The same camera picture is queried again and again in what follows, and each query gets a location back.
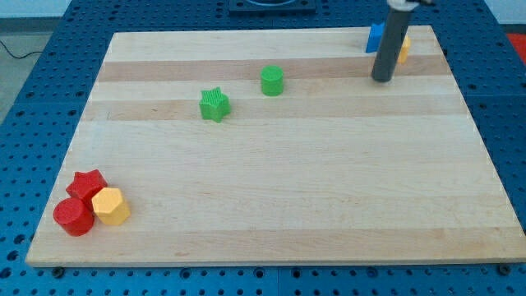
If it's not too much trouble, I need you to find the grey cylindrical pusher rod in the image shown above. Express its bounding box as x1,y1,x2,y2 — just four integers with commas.
371,8,412,83

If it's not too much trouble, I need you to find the green cylinder block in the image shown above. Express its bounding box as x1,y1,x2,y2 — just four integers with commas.
260,65,284,96

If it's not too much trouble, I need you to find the black cable on floor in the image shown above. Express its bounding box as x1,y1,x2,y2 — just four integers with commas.
0,39,44,60

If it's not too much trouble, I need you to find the wooden board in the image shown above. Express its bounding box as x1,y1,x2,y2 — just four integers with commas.
26,25,525,267

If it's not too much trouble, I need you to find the yellow hexagon block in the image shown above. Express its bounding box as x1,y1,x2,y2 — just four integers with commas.
91,187,131,226

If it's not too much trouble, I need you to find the yellow block behind rod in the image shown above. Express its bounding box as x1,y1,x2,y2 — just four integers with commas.
397,35,412,64

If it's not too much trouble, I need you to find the red cylinder block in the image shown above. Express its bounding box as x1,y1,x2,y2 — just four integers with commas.
53,197,95,237

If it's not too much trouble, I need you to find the red star block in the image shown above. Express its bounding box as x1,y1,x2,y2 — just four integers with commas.
66,169,108,211

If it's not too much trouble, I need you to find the green star block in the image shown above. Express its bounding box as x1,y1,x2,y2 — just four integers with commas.
199,87,231,123

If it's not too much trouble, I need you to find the white rod mount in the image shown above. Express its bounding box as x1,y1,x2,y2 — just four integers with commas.
387,0,435,12

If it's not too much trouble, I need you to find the blue triangle block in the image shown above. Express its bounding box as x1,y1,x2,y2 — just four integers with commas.
365,22,385,53

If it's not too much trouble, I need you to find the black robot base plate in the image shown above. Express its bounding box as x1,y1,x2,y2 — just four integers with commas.
228,0,316,16

